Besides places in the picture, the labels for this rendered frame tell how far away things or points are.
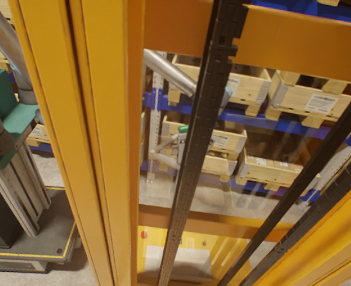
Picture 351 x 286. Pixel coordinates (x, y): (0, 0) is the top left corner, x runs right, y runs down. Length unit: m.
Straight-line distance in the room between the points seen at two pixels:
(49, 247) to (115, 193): 1.80
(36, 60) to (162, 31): 0.18
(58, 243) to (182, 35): 2.01
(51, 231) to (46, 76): 2.02
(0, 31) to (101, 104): 0.77
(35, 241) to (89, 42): 2.08
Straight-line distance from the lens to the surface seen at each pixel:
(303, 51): 0.42
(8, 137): 1.35
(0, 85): 1.59
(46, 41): 0.29
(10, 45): 1.06
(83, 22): 0.28
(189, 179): 0.40
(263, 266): 0.73
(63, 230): 2.25
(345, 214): 0.71
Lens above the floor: 2.23
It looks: 41 degrees down
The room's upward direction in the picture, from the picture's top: 10 degrees clockwise
